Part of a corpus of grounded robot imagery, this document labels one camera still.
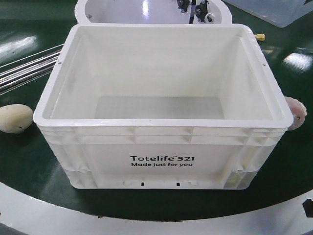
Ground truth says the yellow knob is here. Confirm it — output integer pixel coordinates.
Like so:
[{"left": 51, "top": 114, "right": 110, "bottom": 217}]
[{"left": 254, "top": 34, "right": 266, "bottom": 41}]

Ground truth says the white round conveyor centre housing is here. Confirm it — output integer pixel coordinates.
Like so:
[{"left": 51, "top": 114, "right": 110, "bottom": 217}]
[{"left": 74, "top": 0, "right": 232, "bottom": 24}]

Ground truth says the pink plush toy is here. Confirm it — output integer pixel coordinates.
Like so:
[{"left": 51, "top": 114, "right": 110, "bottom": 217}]
[{"left": 285, "top": 96, "right": 307, "bottom": 131}]

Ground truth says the translucent plastic bin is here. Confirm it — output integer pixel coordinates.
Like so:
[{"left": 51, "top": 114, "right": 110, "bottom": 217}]
[{"left": 226, "top": 0, "right": 313, "bottom": 28}]

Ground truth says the metal rods bundle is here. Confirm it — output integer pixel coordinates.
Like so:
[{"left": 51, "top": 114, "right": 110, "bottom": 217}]
[{"left": 0, "top": 44, "right": 63, "bottom": 95}]

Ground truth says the cream yellow plush toy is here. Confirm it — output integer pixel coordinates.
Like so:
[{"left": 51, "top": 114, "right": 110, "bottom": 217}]
[{"left": 0, "top": 104, "right": 33, "bottom": 134}]

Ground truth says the white plastic tote box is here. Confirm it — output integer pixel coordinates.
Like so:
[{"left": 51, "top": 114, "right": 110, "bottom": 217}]
[{"left": 34, "top": 23, "right": 293, "bottom": 189}]

